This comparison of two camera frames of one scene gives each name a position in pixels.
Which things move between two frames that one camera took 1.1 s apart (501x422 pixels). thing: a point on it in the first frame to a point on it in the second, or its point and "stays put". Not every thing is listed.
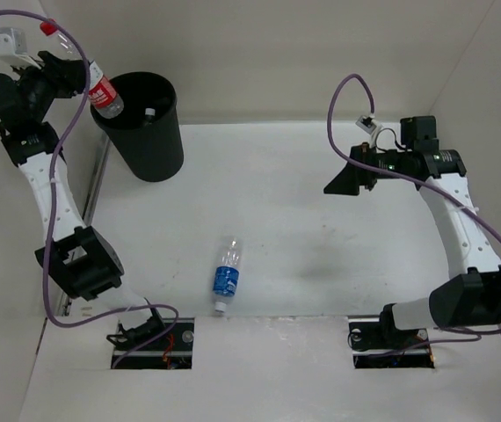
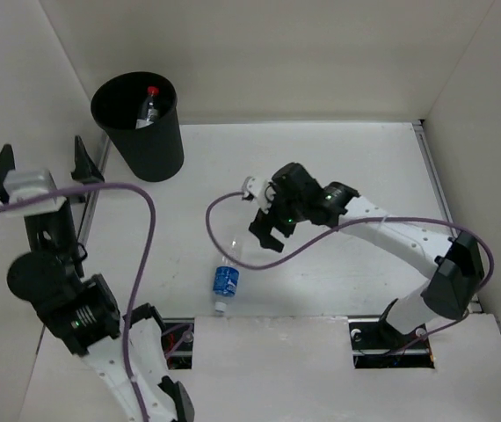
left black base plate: [170, 348] stays put
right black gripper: [349, 180] to [261, 227]
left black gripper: [71, 74] to [46, 218]
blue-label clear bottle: [226, 277] stays put
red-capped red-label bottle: [102, 93] to [148, 113]
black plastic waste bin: [147, 131] stays put
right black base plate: [377, 345] stays put
